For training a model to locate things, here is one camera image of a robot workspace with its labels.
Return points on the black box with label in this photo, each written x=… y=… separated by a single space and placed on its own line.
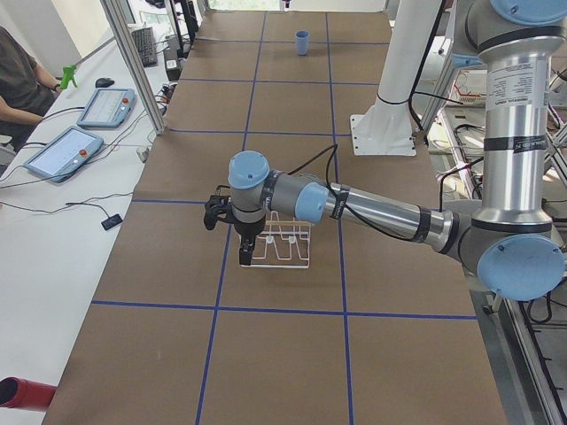
x=172 y=62

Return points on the red cylinder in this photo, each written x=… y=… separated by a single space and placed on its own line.
x=24 y=394

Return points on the small black device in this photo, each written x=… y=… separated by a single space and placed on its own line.
x=111 y=222

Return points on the far blue teach pendant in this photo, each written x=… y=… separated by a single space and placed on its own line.
x=107 y=108

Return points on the seated person in grey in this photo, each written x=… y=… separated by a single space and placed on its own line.
x=28 y=91

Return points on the white wire cup holder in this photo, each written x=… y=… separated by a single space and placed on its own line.
x=283 y=243

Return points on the black computer mouse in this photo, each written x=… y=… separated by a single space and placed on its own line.
x=104 y=82

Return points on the black keyboard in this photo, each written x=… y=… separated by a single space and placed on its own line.
x=143 y=40

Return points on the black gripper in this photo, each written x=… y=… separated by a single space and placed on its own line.
x=247 y=229

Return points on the blue teach pendant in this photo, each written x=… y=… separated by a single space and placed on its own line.
x=107 y=108
x=64 y=155

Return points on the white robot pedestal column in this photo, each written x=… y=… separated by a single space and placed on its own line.
x=385 y=129

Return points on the aluminium frame post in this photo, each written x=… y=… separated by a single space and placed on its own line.
x=117 y=21

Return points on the light blue plastic cup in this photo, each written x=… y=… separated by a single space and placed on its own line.
x=302 y=39

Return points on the near blue teach pendant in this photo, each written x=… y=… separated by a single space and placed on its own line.
x=64 y=155

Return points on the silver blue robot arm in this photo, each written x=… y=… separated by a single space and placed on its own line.
x=506 y=241

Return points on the green plastic clamp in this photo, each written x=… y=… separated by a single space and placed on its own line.
x=68 y=76

